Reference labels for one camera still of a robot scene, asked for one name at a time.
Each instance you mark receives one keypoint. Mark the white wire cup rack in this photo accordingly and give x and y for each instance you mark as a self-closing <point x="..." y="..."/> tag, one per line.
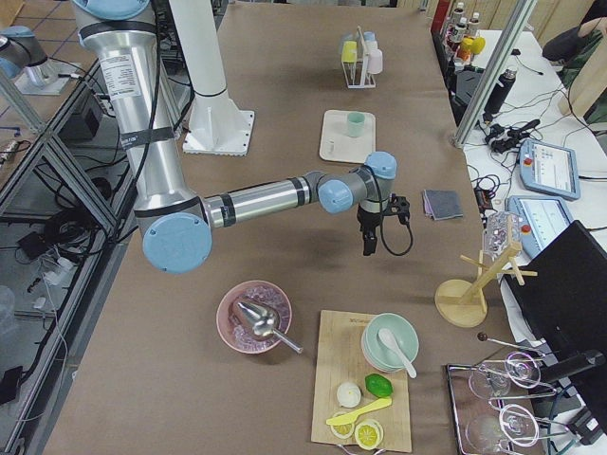
<point x="356" y="76"/>

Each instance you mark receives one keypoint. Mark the lower wine glass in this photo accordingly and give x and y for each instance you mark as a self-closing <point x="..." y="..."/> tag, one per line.
<point x="512" y="428"/>

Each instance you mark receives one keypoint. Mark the light blue cup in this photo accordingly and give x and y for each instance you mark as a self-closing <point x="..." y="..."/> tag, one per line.
<point x="346" y="37"/>

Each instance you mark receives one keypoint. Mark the seated person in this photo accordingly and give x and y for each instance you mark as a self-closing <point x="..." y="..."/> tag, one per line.
<point x="574" y="47"/>

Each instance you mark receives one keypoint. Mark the blue teach pendant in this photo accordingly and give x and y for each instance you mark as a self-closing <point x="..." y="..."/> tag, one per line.
<point x="549" y="169"/>
<point x="546" y="216"/>

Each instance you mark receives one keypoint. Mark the black water bottle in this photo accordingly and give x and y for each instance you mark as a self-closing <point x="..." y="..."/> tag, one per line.
<point x="500" y="91"/>

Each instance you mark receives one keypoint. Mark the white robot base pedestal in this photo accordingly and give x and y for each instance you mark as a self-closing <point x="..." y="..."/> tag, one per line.
<point x="216" y="125"/>

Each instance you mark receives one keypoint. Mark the pink bowl with ice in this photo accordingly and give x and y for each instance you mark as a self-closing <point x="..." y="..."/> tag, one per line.
<point x="231" y="329"/>

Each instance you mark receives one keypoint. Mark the yellow plastic knife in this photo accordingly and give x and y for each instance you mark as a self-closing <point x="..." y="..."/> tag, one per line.
<point x="353" y="415"/>

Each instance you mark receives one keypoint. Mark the clear patterned glass cup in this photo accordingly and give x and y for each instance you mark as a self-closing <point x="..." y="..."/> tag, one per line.
<point x="502" y="229"/>

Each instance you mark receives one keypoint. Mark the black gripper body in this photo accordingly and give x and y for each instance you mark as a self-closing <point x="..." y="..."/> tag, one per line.
<point x="367" y="222"/>

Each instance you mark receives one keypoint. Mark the mint green cup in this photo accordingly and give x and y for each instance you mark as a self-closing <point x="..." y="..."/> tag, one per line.
<point x="355" y="122"/>

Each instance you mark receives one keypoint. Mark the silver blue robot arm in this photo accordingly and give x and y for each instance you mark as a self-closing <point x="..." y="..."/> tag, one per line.
<point x="175" y="220"/>

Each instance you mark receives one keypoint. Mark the wooden mug tree stand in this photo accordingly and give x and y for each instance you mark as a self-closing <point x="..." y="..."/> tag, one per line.
<point x="463" y="303"/>

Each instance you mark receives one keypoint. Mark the lemon slice left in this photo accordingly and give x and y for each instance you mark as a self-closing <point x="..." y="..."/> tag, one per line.
<point x="343" y="431"/>

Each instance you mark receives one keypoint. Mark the cream white rectangular tray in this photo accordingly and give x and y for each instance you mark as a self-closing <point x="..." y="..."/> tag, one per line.
<point x="337" y="146"/>

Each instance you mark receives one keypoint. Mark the lemon slice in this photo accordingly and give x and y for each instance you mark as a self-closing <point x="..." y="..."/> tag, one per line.
<point x="343" y="431"/>
<point x="368" y="434"/>

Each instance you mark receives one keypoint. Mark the upper wine glass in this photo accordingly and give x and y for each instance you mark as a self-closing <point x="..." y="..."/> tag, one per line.
<point x="495" y="378"/>

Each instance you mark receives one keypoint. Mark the aluminium frame post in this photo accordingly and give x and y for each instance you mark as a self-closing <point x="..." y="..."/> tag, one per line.
<point x="496" y="63"/>

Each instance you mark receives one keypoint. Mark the lemon slice right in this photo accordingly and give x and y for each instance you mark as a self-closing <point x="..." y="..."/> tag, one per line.
<point x="368" y="434"/>

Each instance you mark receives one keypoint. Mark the folded grey cloth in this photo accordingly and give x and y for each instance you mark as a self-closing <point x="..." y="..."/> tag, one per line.
<point x="442" y="205"/>

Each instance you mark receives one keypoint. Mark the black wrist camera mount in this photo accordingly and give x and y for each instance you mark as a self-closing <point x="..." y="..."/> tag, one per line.
<point x="398" y="206"/>

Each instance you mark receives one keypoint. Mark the yellow cup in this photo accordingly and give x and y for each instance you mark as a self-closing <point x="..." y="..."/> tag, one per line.
<point x="349" y="52"/>

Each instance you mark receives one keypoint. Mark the metal ice scoop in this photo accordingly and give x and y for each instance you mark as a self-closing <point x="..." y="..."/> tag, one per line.
<point x="262" y="322"/>

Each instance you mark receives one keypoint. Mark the stacked mint green bowls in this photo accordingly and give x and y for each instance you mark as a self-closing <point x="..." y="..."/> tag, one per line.
<point x="376" y="354"/>

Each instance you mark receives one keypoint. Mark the white ceramic spoon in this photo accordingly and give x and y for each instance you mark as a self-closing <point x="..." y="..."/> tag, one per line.
<point x="388" y="339"/>

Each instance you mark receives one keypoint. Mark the lower blue teach pendant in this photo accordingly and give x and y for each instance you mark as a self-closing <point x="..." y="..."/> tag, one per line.
<point x="546" y="216"/>

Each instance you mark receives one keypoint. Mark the dark glass rack tray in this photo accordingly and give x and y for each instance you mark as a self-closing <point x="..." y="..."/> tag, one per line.
<point x="490" y="410"/>

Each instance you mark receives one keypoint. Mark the wine glass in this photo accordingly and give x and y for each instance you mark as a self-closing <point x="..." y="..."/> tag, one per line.
<point x="512" y="428"/>
<point x="495" y="378"/>

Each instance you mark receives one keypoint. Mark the green lime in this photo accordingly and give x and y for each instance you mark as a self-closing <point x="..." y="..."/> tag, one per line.
<point x="378" y="385"/>

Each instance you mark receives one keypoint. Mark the upper blue teach pendant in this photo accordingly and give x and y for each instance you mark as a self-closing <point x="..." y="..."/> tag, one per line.
<point x="549" y="169"/>

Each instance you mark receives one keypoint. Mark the white peeled egg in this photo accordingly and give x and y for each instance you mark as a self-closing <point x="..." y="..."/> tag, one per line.
<point x="348" y="395"/>

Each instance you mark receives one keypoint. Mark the pink cup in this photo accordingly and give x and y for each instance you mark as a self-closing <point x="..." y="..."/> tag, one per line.
<point x="375" y="62"/>

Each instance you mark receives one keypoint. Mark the black monitor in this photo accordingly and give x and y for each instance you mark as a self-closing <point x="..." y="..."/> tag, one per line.
<point x="565" y="303"/>

